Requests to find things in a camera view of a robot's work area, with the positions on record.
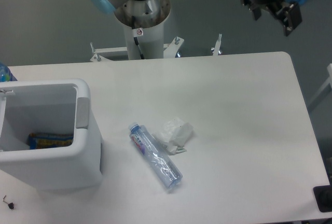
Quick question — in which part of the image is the clear plastic water bottle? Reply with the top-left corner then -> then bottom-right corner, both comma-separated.
129,122 -> 183,189

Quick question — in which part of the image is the white plastic trash can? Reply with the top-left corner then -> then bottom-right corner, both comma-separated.
1,79 -> 102,190

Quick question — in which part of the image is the black device at table corner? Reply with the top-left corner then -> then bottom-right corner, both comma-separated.
313,185 -> 331,213

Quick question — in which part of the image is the blue yellow snack wrapper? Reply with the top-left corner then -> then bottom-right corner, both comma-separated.
28,133 -> 74,149

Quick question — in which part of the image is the blue bottle at left edge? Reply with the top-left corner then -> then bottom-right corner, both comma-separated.
0,62 -> 17,82

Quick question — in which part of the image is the white frame at right edge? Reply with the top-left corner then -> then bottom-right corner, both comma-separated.
307,63 -> 331,113

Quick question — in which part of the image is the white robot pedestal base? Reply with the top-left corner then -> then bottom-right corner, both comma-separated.
89,0 -> 224,63

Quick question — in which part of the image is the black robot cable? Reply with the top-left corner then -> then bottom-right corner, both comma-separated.
131,15 -> 145,60

